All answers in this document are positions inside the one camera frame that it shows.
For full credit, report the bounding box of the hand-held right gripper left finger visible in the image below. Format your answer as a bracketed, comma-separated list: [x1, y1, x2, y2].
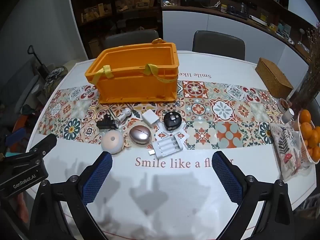
[29, 151, 113, 240]

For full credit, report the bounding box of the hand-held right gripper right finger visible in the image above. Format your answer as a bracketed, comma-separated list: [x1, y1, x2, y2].
[212, 151, 295, 240]

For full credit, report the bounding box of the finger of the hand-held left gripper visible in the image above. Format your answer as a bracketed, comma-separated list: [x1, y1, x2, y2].
[29, 133, 57, 157]
[0, 128, 25, 153]

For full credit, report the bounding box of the pink round night light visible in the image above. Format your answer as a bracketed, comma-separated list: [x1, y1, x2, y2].
[101, 131, 125, 155]

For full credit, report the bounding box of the small black flashlight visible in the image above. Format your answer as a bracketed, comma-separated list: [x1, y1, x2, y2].
[97, 114, 119, 130]

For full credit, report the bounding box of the clear plastic packet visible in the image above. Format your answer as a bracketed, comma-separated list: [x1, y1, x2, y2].
[149, 134, 185, 158]

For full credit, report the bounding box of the orange plastic crate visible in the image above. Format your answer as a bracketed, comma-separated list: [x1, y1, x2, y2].
[84, 38, 180, 105]

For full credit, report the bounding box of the camouflage bag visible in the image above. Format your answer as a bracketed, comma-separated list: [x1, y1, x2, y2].
[44, 66, 69, 98]

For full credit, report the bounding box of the patterned tile-print table runner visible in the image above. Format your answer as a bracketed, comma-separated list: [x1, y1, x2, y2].
[37, 79, 300, 150]

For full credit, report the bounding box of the white cube charger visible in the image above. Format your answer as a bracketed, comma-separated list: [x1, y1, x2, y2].
[142, 109, 160, 126]

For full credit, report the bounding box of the white fruit basket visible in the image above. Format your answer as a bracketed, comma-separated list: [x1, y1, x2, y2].
[291, 112, 320, 165]

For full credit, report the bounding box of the black round gadget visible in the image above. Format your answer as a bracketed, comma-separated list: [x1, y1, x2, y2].
[163, 112, 186, 132]

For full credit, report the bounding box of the white cup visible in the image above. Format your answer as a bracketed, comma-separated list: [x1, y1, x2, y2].
[282, 107, 295, 124]

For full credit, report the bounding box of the small cup with brown contents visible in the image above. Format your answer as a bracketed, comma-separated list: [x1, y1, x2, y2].
[278, 98, 290, 114]

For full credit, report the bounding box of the pile of oranges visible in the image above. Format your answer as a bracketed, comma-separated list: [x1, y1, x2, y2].
[299, 110, 320, 157]

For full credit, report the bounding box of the cardboard box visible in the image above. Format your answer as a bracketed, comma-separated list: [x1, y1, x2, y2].
[88, 39, 104, 58]

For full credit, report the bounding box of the brown wicker box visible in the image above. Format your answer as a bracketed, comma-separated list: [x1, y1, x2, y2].
[255, 57, 294, 98]

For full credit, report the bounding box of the grey upholstered chair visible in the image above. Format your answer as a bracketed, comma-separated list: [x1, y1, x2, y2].
[104, 29, 160, 53]
[192, 30, 245, 61]

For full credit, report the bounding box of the dark wooden shelf unit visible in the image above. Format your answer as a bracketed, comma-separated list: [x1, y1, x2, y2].
[66, 0, 163, 58]

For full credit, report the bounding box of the white cabinet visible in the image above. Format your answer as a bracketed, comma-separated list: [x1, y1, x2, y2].
[161, 5, 310, 80]

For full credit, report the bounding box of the black cart handle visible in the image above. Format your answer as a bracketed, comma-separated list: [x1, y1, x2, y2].
[27, 45, 50, 80]

